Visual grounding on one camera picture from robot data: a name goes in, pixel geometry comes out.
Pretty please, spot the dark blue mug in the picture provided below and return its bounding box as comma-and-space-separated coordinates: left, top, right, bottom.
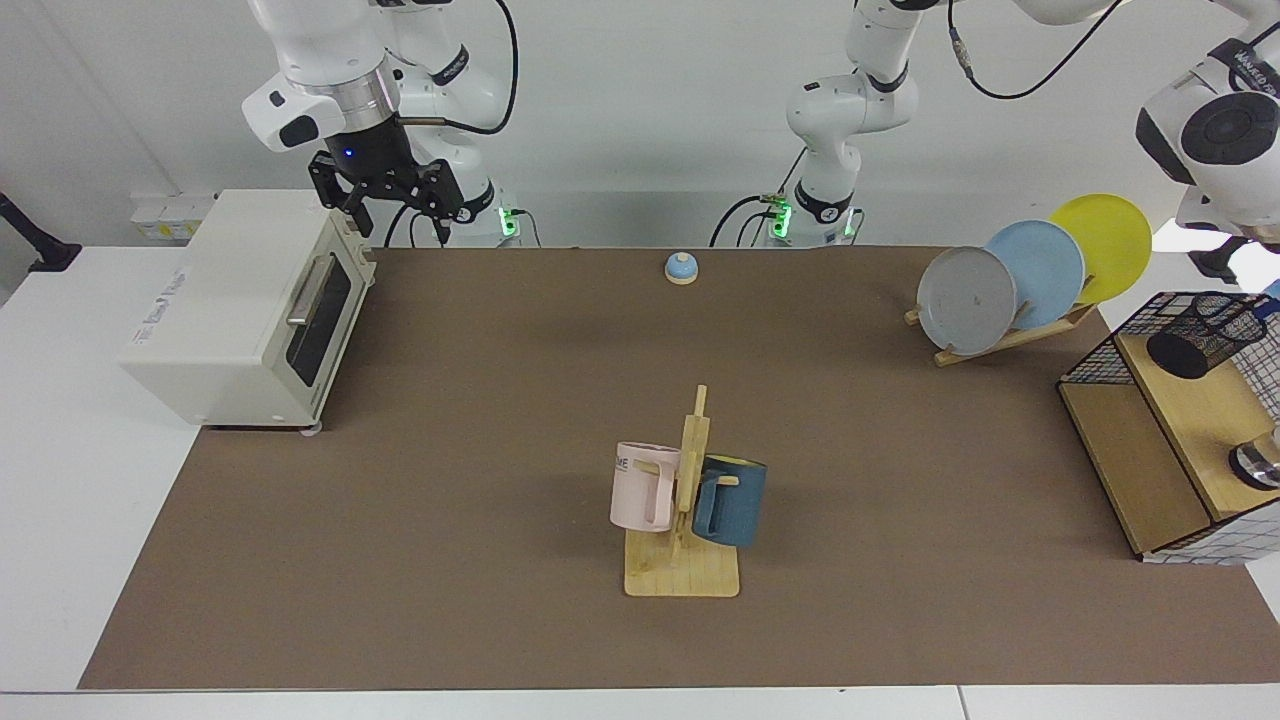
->
691, 453, 769, 549

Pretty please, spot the grey plate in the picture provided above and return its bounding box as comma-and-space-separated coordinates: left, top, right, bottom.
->
916, 246, 1019, 357

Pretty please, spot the pink mug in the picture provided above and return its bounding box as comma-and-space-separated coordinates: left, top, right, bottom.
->
609, 441, 682, 533

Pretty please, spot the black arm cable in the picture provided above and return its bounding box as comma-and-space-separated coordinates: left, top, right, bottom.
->
945, 0, 1126, 102
395, 0, 522, 136

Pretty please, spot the round metal glass lid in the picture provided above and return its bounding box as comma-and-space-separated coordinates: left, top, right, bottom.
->
1228, 425, 1280, 491

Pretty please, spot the white wall socket strip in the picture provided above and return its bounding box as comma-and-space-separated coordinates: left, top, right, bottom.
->
130, 193, 219, 244

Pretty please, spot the wire basket with wooden floor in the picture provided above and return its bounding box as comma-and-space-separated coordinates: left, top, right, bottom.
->
1057, 291, 1280, 566

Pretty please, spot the light blue plate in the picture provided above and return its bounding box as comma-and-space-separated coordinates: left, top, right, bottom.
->
985, 219, 1087, 331

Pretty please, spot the yellow plate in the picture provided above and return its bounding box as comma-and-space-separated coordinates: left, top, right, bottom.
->
1050, 193, 1154, 306

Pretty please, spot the black camera stand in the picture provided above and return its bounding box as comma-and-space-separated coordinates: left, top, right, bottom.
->
1188, 235, 1280, 284
0, 190, 83, 274

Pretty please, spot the wooden plate rack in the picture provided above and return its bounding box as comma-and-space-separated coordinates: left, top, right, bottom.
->
904, 275, 1099, 368

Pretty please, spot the brown table cloth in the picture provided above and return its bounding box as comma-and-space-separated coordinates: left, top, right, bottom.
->
78, 246, 1280, 691

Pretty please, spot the pale toaster oven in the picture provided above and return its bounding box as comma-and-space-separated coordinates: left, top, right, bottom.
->
118, 188, 379, 437

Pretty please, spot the wooden cup stand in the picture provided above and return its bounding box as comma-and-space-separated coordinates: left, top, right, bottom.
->
624, 384, 742, 599

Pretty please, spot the black mesh pen holder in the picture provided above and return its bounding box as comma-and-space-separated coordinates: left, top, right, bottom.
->
1146, 291, 1271, 380

